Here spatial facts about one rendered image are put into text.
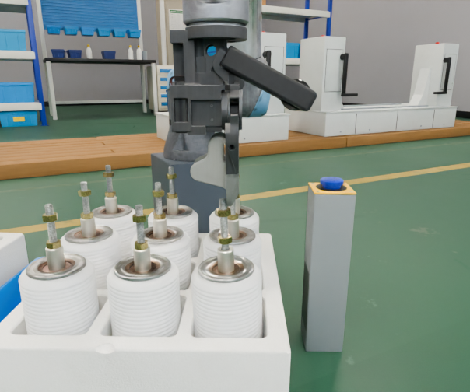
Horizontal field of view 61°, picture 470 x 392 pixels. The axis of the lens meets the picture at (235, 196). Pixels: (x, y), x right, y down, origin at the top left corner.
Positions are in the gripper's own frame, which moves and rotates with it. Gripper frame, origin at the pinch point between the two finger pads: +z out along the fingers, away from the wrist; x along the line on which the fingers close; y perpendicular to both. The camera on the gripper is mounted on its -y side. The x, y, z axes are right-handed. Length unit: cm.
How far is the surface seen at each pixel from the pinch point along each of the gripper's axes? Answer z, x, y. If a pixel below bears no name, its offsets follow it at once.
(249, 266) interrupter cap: 9.8, 0.2, -1.9
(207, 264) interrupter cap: 9.9, -0.3, 3.8
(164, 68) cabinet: -31, -542, 108
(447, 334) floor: 35, -22, -43
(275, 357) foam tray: 18.2, 7.9, -4.9
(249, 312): 14.4, 4.1, -1.9
